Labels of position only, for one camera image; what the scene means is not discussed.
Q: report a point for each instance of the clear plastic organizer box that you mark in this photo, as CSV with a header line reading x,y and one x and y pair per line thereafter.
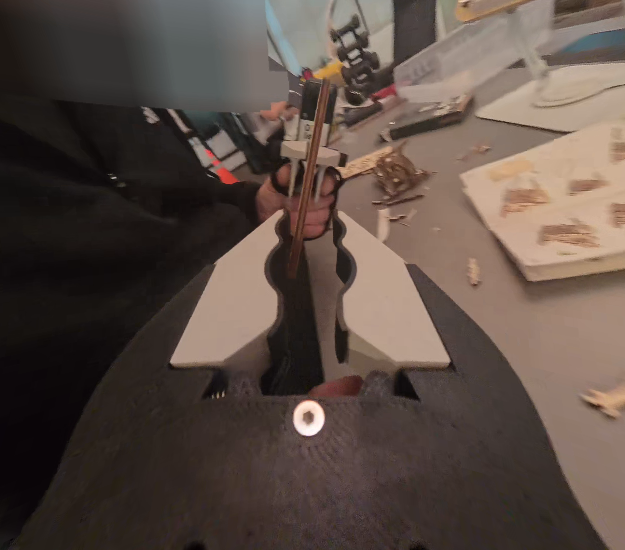
x,y
439,66

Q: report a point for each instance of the black office chair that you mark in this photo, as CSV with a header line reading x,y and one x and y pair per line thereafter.
x,y
415,13

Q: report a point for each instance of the short dark wooden strip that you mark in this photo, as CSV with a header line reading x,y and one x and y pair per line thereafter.
x,y
476,151

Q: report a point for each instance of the illustrated instruction booklet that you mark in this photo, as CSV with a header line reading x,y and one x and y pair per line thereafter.
x,y
488,237

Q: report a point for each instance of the person's left hand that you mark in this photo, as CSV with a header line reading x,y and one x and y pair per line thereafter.
x,y
320,220

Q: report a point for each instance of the small notched wooden bar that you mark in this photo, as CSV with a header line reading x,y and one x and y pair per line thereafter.
x,y
474,271

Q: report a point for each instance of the wooden parts sheet gear wheels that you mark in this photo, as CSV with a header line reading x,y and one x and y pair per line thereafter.
x,y
361,164

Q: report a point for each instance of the yellow storage bin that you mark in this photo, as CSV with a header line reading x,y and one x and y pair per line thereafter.
x,y
329,71

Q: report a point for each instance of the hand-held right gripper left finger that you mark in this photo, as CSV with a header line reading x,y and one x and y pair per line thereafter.
x,y
224,315

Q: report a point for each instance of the white document stand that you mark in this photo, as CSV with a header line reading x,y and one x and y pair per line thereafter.
x,y
517,115

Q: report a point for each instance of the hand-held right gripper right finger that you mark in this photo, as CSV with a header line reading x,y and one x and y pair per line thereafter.
x,y
395,315

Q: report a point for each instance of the red hand tool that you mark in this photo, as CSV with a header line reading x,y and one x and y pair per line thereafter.
x,y
383,92

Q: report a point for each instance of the white paper strip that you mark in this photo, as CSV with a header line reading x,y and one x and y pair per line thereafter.
x,y
383,228

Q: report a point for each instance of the black cardboard box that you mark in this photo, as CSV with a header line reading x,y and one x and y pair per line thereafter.
x,y
420,123

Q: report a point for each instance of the wooden parts sheet round holes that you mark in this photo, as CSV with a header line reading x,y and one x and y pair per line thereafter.
x,y
307,188

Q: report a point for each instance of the wooden mechanical model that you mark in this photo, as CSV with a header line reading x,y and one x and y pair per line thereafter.
x,y
398,174

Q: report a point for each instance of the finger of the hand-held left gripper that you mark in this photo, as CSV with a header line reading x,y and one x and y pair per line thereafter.
x,y
334,157
293,153

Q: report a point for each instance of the long notched wooden bar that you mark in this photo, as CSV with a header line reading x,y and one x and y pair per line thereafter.
x,y
605,401

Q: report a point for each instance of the person's left forearm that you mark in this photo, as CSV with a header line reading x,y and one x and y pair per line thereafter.
x,y
234,208

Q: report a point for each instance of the black dumbbell rack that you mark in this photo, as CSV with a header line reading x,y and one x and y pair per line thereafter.
x,y
356,57

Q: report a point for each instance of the orange traffic cone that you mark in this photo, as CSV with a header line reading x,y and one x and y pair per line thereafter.
x,y
224,174

